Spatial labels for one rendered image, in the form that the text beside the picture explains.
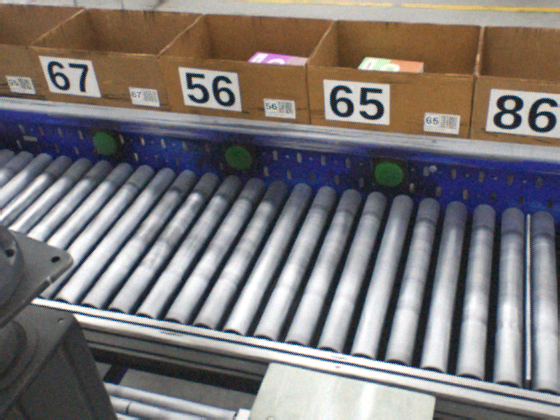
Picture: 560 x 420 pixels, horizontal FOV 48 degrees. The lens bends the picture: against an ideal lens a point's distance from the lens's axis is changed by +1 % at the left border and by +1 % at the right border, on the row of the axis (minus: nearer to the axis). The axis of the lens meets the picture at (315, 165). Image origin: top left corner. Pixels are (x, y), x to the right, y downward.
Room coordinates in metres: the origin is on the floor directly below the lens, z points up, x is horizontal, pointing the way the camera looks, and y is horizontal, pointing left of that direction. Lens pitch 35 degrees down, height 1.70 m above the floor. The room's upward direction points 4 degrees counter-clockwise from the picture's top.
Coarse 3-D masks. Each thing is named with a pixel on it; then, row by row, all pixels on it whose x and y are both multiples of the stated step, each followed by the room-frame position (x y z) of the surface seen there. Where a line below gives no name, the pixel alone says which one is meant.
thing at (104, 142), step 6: (102, 132) 1.46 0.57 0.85; (96, 138) 1.46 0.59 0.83; (102, 138) 1.46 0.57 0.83; (108, 138) 1.45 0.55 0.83; (114, 138) 1.46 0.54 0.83; (96, 144) 1.46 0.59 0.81; (102, 144) 1.46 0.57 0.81; (108, 144) 1.45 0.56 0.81; (114, 144) 1.45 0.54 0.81; (102, 150) 1.46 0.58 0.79; (108, 150) 1.45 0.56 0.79; (114, 150) 1.45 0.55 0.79
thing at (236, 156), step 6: (228, 150) 1.34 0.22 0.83; (234, 150) 1.34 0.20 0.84; (240, 150) 1.33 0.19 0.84; (246, 150) 1.34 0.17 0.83; (228, 156) 1.34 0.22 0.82; (234, 156) 1.34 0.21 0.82; (240, 156) 1.33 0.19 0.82; (246, 156) 1.33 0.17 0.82; (228, 162) 1.34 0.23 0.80; (234, 162) 1.34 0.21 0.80; (240, 162) 1.33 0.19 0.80; (246, 162) 1.33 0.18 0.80; (240, 168) 1.33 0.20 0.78; (246, 168) 1.33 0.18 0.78
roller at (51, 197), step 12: (72, 168) 1.44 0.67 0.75; (84, 168) 1.46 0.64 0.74; (60, 180) 1.39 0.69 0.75; (72, 180) 1.40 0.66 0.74; (48, 192) 1.34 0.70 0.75; (60, 192) 1.35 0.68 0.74; (36, 204) 1.29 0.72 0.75; (48, 204) 1.30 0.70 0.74; (24, 216) 1.24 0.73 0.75; (36, 216) 1.25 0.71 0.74; (12, 228) 1.20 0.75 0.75; (24, 228) 1.21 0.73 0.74
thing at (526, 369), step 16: (528, 224) 1.07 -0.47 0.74; (528, 240) 1.02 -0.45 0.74; (528, 256) 0.97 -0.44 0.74; (528, 272) 0.92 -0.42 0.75; (528, 288) 0.88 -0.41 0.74; (528, 304) 0.84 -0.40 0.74; (528, 320) 0.80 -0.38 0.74; (528, 336) 0.76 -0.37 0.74; (528, 352) 0.73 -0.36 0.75; (528, 368) 0.69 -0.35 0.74; (528, 384) 0.67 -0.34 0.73
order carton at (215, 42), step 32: (192, 32) 1.66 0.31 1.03; (224, 32) 1.73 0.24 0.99; (256, 32) 1.70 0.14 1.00; (288, 32) 1.67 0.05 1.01; (320, 32) 1.64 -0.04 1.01; (160, 64) 1.47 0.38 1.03; (192, 64) 1.44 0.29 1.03; (224, 64) 1.42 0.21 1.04; (256, 64) 1.39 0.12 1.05; (288, 64) 1.37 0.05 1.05; (256, 96) 1.39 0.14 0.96; (288, 96) 1.37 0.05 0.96
